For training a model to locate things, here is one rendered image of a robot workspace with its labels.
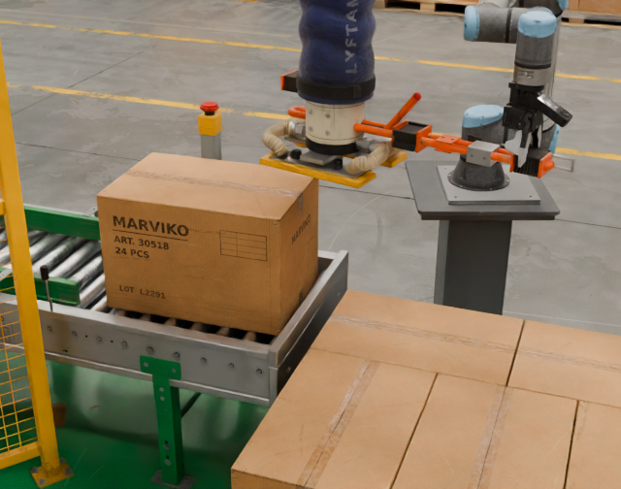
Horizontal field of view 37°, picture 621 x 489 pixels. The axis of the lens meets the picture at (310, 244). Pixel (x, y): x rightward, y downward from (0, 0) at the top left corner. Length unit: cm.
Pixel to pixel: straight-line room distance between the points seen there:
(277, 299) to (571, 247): 236
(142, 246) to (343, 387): 78
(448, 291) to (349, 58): 130
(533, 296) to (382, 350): 164
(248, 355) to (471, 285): 114
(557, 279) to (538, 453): 212
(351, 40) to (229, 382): 107
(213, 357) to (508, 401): 87
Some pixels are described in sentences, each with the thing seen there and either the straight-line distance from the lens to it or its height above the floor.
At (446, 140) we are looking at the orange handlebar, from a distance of 257.
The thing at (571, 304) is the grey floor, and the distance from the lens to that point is 437.
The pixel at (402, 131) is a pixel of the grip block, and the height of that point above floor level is 124.
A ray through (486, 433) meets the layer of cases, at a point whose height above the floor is 54.
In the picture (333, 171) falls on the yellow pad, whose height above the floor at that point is 111.
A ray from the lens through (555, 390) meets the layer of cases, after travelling 278.
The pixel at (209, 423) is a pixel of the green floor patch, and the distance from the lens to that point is 348.
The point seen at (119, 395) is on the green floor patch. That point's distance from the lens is 367.
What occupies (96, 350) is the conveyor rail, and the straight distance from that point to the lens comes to 305.
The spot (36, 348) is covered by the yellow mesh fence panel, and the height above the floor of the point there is 51.
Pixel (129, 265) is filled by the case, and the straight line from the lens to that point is 301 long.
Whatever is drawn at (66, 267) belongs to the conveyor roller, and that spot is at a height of 54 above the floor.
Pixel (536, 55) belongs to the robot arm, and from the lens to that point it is 239.
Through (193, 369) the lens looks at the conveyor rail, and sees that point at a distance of 290.
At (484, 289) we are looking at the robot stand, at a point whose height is 37.
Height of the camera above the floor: 208
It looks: 26 degrees down
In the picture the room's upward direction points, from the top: straight up
